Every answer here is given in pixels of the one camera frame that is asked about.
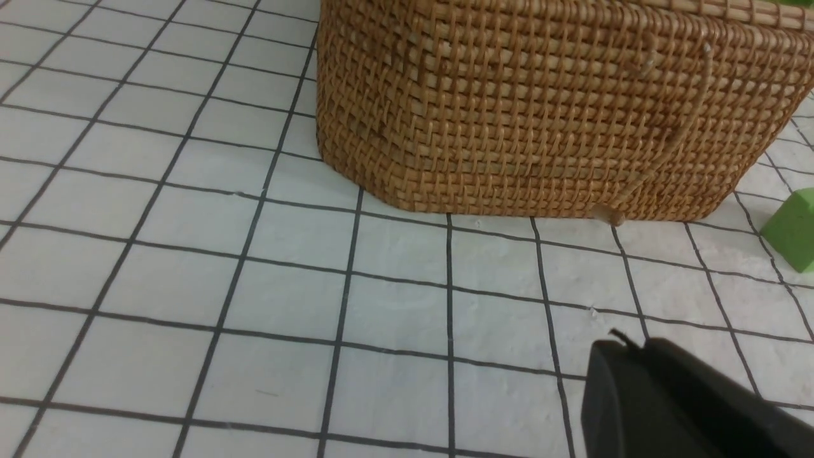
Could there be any woven rattan basket green lining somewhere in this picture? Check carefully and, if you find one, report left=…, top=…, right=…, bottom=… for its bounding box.
left=316, top=1, right=813, bottom=225

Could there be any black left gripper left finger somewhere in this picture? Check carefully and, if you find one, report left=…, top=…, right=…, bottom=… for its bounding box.
left=581, top=330, right=725, bottom=457

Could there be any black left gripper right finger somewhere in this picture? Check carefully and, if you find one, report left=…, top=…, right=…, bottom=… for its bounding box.
left=642, top=337, right=813, bottom=457

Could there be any green foam cube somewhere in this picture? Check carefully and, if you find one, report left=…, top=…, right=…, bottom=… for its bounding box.
left=761, top=188, right=813, bottom=273

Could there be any white black grid tablecloth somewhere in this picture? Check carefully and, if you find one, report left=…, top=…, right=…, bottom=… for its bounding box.
left=1, top=1, right=812, bottom=457

